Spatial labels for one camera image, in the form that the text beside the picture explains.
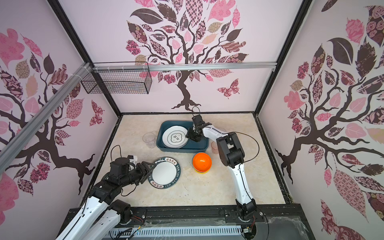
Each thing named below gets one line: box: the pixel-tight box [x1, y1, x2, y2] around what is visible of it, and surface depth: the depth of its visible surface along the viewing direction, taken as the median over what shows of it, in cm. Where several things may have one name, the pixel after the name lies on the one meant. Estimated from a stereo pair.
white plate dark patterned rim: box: [148, 157, 182, 189], surface depth 88 cm
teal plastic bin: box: [156, 120, 210, 153], surface depth 104 cm
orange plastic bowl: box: [192, 152, 212, 173], surface depth 85 cm
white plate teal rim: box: [162, 125, 189, 149], surface depth 106 cm
